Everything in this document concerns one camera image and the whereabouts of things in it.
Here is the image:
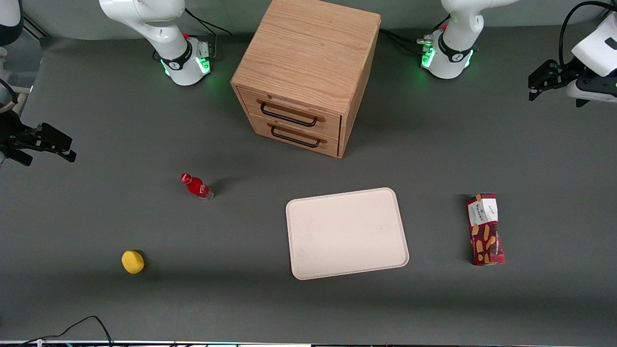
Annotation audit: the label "black drawer handle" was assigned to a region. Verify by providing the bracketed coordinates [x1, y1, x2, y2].
[256, 99, 325, 128]
[268, 123, 327, 149]

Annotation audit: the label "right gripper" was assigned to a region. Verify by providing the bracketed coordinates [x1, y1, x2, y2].
[0, 111, 35, 167]

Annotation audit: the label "black left arm base cables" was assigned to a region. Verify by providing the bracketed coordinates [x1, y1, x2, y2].
[380, 14, 451, 54]

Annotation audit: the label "black arm base cables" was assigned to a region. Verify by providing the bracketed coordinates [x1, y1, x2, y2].
[185, 7, 233, 61]
[380, 14, 451, 54]

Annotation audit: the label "yellow lemon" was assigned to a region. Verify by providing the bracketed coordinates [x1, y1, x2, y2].
[121, 250, 145, 275]

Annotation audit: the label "red cookie box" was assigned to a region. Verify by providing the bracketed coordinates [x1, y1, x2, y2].
[466, 193, 506, 266]

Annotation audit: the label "red soda bottle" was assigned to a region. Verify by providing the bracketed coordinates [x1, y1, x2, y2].
[180, 173, 214, 201]

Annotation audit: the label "black cable on table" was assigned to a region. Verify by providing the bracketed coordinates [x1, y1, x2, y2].
[18, 315, 114, 347]

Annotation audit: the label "black right arm base cables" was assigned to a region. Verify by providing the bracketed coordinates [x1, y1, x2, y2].
[185, 7, 233, 61]

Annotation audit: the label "beige plastic tray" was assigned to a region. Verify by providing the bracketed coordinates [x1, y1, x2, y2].
[285, 187, 410, 280]

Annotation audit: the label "wooden drawer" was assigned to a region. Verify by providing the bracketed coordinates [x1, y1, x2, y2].
[250, 114, 341, 158]
[237, 87, 343, 141]

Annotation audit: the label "black left wrist camera cable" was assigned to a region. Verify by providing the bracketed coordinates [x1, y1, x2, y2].
[558, 0, 617, 67]

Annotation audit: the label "wooden drawer cabinet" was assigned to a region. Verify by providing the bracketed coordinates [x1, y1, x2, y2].
[230, 0, 382, 159]

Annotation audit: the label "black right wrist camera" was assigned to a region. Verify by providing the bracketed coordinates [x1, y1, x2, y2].
[28, 122, 77, 163]

